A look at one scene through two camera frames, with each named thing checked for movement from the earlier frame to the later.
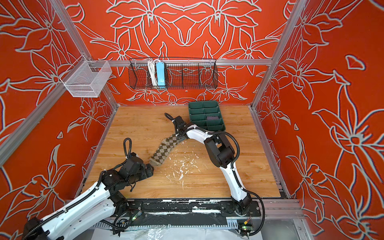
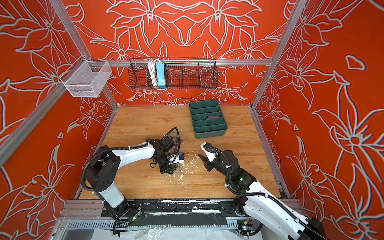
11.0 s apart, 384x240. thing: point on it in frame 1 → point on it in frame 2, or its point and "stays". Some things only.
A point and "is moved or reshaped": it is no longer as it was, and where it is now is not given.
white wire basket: x=86 y=78 stays
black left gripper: x=146 y=174 → x=168 y=168
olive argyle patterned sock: x=165 y=147 is moved or reshaped
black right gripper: x=178 y=137 → x=207 y=164
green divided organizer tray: x=206 y=114 stays
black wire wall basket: x=173 y=73 stays
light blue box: x=161 y=75 stays
